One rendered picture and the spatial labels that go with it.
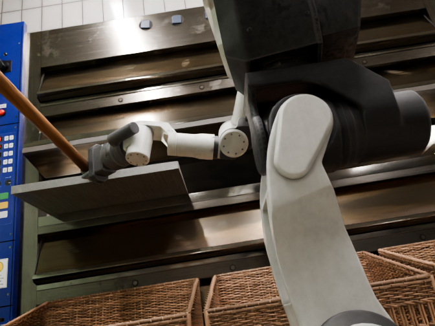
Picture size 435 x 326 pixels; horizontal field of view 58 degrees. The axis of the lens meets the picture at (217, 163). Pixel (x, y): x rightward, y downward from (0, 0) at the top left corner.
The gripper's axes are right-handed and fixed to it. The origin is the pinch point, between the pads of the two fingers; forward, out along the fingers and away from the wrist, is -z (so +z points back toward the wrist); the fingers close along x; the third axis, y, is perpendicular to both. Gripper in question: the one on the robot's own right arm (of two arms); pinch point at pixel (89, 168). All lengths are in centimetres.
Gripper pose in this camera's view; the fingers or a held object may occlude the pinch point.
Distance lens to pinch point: 128.1
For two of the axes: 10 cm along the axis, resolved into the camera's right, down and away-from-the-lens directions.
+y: 5.9, 2.1, 7.8
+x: 1.5, 9.2, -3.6
